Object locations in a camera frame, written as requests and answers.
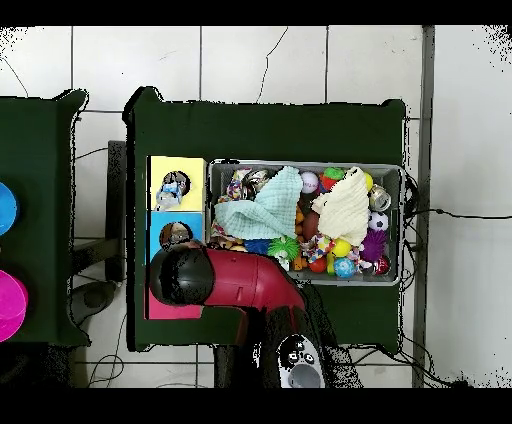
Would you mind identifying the cream waffle cloth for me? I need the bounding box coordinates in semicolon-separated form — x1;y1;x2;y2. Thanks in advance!
311;166;371;246

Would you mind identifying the crushed clear plastic bottle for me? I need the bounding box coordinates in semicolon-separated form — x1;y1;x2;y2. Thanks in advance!
155;170;192;211

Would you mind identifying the wooden box with three holes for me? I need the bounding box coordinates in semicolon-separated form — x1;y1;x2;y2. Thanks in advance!
144;154;207;320

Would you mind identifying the mint green waffle cloth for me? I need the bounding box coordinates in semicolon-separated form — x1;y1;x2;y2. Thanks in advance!
213;165;304;241

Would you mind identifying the white baseball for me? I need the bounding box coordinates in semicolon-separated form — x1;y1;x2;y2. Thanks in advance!
300;171;320;194

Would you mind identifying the dark green table cloth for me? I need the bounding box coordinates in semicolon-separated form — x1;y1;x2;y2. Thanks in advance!
123;86;407;353

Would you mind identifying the green and orange spiky ball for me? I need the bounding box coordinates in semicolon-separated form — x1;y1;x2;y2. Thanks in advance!
318;166;346;192

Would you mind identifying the blue globe ball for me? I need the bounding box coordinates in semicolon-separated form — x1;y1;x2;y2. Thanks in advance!
333;257;358;279

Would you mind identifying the purple spiky ball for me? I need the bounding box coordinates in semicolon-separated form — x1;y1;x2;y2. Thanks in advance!
359;229;388;263

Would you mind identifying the small soccer ball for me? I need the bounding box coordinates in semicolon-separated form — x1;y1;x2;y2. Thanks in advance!
367;211;390;232

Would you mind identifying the crushed silver drink can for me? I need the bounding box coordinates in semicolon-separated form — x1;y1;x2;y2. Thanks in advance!
368;184;392;212

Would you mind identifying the dark green side table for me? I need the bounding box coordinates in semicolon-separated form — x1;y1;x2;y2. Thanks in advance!
0;89;91;348

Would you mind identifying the blue round container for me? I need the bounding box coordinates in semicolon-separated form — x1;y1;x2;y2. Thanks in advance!
0;181;20;237

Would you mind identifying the magenta round container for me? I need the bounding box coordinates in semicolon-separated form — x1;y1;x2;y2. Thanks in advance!
0;269;29;343

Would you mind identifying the black cable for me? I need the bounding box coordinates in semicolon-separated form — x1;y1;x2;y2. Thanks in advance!
403;206;512;221

